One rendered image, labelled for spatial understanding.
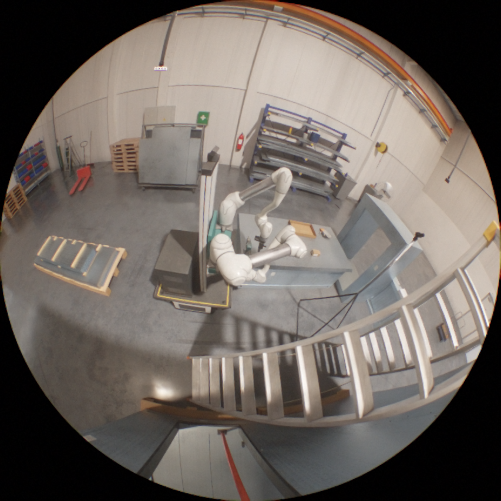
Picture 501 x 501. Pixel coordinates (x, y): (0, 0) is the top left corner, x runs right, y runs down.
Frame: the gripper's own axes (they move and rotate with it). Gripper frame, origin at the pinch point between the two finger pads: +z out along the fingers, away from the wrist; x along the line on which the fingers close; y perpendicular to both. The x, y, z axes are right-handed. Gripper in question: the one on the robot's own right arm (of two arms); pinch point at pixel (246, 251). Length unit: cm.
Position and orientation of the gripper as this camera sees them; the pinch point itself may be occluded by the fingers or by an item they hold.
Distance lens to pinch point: 192.4
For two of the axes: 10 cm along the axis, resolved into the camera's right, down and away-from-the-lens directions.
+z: -0.2, -7.5, 6.7
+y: -2.1, 6.5, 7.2
